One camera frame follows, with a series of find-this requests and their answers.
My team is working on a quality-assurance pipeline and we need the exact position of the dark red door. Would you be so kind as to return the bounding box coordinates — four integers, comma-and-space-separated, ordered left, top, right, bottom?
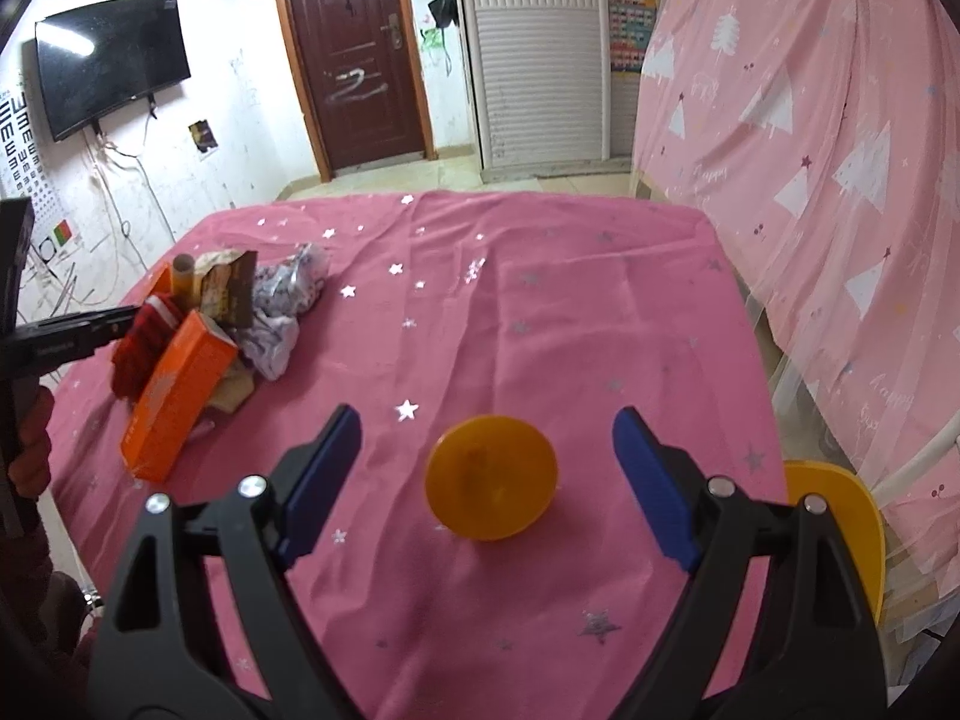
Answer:
275, 0, 436, 182

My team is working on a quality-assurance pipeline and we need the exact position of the brown snack wrapper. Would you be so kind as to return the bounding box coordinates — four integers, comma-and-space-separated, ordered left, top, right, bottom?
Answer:
195, 249, 257, 328

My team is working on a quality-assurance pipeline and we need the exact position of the orange box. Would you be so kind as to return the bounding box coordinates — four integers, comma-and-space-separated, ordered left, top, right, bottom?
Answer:
121, 310, 238, 483
143, 262, 172, 298

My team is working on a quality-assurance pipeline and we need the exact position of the white slatted wardrobe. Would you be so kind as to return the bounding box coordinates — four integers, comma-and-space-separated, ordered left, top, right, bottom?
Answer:
459, 0, 662, 182

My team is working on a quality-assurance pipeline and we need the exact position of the pink star tablecloth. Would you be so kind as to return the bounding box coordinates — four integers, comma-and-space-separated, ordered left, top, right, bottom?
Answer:
44, 188, 790, 720

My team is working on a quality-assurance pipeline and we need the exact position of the black wall television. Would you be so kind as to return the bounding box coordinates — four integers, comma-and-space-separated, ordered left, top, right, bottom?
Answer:
34, 0, 190, 142

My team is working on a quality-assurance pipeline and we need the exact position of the person's left hand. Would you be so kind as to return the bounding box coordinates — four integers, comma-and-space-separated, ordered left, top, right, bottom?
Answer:
8, 385, 53, 500

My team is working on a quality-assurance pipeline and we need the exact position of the wall socket plate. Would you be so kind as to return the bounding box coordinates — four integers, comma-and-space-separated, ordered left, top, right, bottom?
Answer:
189, 121, 218, 154

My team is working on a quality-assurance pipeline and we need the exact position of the yellow trash bin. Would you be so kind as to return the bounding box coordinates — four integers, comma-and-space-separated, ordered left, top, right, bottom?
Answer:
784, 460, 887, 622

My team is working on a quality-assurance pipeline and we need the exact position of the eye chart poster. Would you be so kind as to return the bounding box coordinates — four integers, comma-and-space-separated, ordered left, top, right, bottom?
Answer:
2, 85, 71, 250

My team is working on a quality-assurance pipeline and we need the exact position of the patterned plastic wrapper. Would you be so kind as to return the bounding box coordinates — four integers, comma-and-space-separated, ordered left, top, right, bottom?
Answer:
233, 242, 329, 380

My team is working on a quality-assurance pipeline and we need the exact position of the colourful wall poster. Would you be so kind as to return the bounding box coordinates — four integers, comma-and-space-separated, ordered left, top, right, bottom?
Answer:
607, 0, 659, 73

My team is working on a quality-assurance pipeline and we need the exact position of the pink tree-print curtain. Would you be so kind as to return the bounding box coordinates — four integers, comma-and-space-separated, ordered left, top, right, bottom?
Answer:
631, 0, 960, 579

